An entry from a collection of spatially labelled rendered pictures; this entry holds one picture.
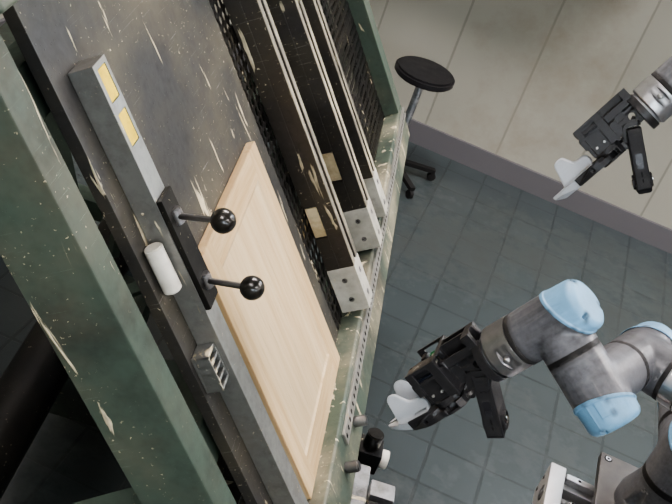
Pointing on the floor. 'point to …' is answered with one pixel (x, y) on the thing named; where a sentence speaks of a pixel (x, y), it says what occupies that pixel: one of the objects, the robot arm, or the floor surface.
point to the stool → (427, 79)
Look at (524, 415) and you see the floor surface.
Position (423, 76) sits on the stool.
